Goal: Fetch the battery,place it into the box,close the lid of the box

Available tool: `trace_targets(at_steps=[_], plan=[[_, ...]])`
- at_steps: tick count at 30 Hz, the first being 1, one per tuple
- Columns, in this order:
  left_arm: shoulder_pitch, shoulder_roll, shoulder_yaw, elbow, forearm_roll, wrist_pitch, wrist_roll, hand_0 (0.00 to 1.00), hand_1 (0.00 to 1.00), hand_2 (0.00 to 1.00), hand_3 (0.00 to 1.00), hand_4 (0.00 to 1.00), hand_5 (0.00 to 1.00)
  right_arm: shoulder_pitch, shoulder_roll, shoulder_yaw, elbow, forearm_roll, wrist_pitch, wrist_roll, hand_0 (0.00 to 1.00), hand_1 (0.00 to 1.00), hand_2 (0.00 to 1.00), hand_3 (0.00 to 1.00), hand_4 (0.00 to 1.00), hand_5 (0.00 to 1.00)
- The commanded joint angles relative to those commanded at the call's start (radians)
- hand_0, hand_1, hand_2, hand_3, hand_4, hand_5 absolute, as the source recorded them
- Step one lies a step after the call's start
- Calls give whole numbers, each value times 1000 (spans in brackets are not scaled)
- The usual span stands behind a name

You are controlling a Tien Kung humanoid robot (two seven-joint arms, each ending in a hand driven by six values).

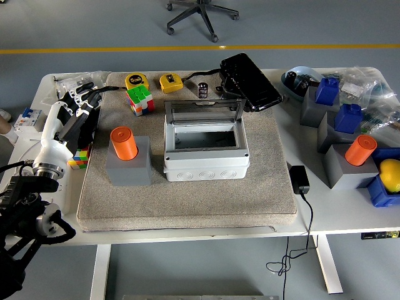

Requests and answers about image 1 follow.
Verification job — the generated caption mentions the black cloth bundle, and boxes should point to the black cloth bundle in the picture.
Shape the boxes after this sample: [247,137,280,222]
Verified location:
[73,109,98,149]

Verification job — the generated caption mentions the light blue bowl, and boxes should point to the light blue bowl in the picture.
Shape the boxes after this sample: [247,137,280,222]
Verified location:
[281,66,326,103]

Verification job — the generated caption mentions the black adapter cord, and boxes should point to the black adapter cord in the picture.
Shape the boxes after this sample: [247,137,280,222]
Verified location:
[265,192,320,300]

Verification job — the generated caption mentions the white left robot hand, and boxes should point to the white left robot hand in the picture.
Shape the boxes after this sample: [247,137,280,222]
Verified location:
[32,82,104,166]

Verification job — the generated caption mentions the black office chair base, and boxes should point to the black office chair base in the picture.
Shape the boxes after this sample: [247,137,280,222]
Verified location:
[165,0,241,43]

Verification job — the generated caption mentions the yellow tape measure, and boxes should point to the yellow tape measure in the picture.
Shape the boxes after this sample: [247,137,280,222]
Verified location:
[159,73,184,94]

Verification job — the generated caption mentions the yellow lemon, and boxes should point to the yellow lemon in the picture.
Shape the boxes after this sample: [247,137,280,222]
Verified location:
[378,158,400,193]

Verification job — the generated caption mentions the small colourful puzzle cube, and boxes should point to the small colourful puzzle cube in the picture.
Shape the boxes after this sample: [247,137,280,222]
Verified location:
[67,144,92,171]

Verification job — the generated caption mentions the large colourful puzzle cube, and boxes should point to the large colourful puzzle cube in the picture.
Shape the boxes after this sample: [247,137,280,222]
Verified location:
[126,86,155,117]

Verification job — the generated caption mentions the glossy black case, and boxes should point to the glossy black case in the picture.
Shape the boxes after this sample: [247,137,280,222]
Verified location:
[215,52,284,113]

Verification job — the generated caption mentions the yellow tape measure 5m label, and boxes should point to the yellow tape measure 5m label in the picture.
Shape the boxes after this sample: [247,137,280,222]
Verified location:
[124,72,150,92]

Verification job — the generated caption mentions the blue plastic bin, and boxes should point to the blue plastic bin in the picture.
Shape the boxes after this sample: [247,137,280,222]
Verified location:
[357,147,400,209]

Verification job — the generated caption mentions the black power adapter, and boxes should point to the black power adapter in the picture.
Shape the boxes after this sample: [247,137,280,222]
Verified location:
[289,164,311,195]

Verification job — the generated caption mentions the blue bottle-shaped block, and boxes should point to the blue bottle-shaped block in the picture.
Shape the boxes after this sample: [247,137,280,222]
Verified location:
[314,77,341,106]
[334,103,363,134]

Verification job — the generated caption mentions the clear bags of small parts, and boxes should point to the clear bags of small parts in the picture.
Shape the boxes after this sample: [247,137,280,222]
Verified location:
[52,71,107,104]

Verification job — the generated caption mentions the grey-brown mat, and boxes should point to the grey-brown mat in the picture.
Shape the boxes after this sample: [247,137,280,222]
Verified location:
[76,71,298,233]

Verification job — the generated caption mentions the white circuit breaker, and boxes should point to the white circuit breaker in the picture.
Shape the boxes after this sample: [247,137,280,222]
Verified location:
[14,106,48,138]

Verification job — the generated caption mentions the grey holder block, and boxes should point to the grey holder block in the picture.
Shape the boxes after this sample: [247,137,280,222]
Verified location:
[299,86,341,128]
[317,111,365,154]
[323,144,381,191]

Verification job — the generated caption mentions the white junction box with lid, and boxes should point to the white junction box with lid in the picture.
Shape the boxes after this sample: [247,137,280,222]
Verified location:
[162,98,251,183]

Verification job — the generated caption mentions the grey block with round hole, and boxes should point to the grey block with round hole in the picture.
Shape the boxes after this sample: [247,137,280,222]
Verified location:
[105,136,153,188]

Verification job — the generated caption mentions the orange cylinder battery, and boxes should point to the orange cylinder battery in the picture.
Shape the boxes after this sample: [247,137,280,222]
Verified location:
[109,126,139,162]
[344,134,378,167]

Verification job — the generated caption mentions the black strap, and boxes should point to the black strap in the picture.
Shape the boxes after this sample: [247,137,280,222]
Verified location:
[93,84,129,94]
[182,68,222,83]

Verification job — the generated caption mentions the black table control panel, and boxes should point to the black table control panel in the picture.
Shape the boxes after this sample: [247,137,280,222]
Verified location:
[361,230,400,241]

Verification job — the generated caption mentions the white table leg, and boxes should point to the white table leg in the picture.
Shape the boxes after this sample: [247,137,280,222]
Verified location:
[312,234,344,294]
[89,244,113,300]

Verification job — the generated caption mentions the clear bags of components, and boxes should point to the clear bags of components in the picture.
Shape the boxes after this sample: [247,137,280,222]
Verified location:
[321,66,400,138]

